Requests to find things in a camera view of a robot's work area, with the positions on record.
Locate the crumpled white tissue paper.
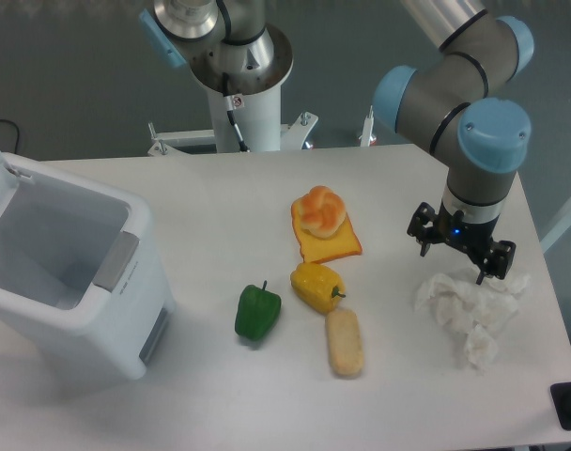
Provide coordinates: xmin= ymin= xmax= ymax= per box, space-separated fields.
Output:
xmin=413 ymin=270 xmax=532 ymax=372

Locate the round knotted bread roll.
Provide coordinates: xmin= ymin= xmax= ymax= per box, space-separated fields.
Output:
xmin=295 ymin=185 xmax=347 ymax=239

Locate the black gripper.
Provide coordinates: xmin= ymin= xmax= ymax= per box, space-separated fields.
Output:
xmin=407 ymin=202 xmax=516 ymax=285

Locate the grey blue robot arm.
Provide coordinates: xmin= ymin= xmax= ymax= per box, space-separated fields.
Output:
xmin=139 ymin=1 xmax=533 ymax=279

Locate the black device at edge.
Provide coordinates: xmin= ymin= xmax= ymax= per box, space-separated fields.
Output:
xmin=550 ymin=382 xmax=571 ymax=430

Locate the black cable on pedestal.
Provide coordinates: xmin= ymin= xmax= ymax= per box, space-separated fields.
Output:
xmin=221 ymin=72 xmax=252 ymax=153

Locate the white plastic trash bin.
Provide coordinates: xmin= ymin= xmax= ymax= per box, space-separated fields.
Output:
xmin=0 ymin=150 xmax=176 ymax=380

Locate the square toast bread slice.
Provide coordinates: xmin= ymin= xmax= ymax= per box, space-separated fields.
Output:
xmin=290 ymin=199 xmax=363 ymax=263

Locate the yellow bell pepper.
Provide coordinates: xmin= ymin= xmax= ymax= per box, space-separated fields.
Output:
xmin=290 ymin=262 xmax=347 ymax=315

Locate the oblong tan bread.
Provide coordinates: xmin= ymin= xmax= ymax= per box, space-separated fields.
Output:
xmin=325 ymin=309 xmax=364 ymax=378

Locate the white metal base frame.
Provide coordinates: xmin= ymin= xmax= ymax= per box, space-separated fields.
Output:
xmin=147 ymin=106 xmax=379 ymax=157

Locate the black floor cable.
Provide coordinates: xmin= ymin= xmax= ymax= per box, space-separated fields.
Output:
xmin=0 ymin=119 xmax=22 ymax=152

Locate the green bell pepper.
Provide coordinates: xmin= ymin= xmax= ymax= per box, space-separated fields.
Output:
xmin=235 ymin=281 xmax=282 ymax=342

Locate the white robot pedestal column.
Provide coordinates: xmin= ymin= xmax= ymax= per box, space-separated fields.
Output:
xmin=191 ymin=23 xmax=293 ymax=153

